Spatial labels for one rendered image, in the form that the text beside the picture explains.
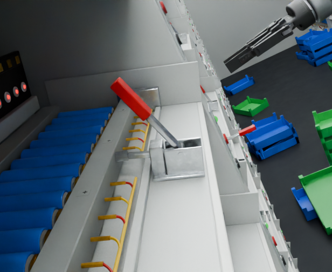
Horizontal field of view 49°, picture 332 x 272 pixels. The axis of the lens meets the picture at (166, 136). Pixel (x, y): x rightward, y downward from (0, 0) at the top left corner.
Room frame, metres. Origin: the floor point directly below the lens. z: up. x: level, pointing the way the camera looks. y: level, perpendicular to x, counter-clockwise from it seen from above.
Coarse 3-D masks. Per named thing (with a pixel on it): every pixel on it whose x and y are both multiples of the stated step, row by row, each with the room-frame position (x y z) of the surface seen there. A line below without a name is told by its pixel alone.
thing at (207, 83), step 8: (200, 80) 1.12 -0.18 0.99; (208, 80) 1.12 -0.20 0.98; (208, 88) 1.12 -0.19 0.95; (208, 96) 1.07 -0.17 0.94; (216, 96) 1.06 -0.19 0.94; (216, 112) 0.92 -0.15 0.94; (224, 120) 0.85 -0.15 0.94; (224, 128) 0.80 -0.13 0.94; (232, 144) 0.70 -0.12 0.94; (232, 152) 0.66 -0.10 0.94; (240, 168) 0.52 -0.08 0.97
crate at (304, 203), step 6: (294, 192) 1.66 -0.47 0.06; (300, 192) 1.67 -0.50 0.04; (300, 198) 1.67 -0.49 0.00; (306, 198) 1.65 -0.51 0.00; (300, 204) 1.62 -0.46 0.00; (306, 204) 1.60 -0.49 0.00; (306, 210) 1.48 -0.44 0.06; (312, 210) 1.48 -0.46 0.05; (306, 216) 1.49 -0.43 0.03; (312, 216) 1.48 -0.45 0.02
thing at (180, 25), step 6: (174, 18) 1.12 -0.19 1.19; (180, 18) 1.12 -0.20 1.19; (186, 18) 1.11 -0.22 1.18; (174, 24) 1.12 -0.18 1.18; (180, 24) 1.12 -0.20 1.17; (186, 24) 1.11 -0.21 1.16; (174, 30) 0.94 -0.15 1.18; (180, 30) 1.12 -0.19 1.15; (186, 30) 1.11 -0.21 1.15; (180, 36) 0.93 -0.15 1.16; (186, 36) 1.06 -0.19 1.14; (186, 42) 0.93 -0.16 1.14; (186, 48) 0.85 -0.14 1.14; (186, 54) 0.52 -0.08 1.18; (192, 54) 0.52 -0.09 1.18; (192, 60) 0.52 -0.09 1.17
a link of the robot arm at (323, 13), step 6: (306, 0) 0.86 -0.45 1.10; (312, 0) 0.84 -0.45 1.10; (318, 0) 0.84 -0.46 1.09; (324, 0) 0.83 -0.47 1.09; (330, 0) 0.83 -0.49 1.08; (312, 6) 0.85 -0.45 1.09; (318, 6) 0.83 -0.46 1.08; (324, 6) 0.83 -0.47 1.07; (330, 6) 0.83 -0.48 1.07; (318, 12) 0.84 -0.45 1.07; (324, 12) 0.84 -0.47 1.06; (330, 12) 0.84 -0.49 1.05; (318, 18) 0.85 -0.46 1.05; (324, 18) 0.85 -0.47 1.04
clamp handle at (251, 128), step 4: (244, 128) 0.68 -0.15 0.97; (248, 128) 0.67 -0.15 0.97; (252, 128) 0.67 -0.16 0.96; (256, 128) 0.66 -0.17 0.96; (240, 132) 0.67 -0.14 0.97; (244, 132) 0.67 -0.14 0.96; (248, 132) 0.67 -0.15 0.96; (232, 136) 0.68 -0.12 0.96; (236, 136) 0.67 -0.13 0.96; (240, 136) 0.67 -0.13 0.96
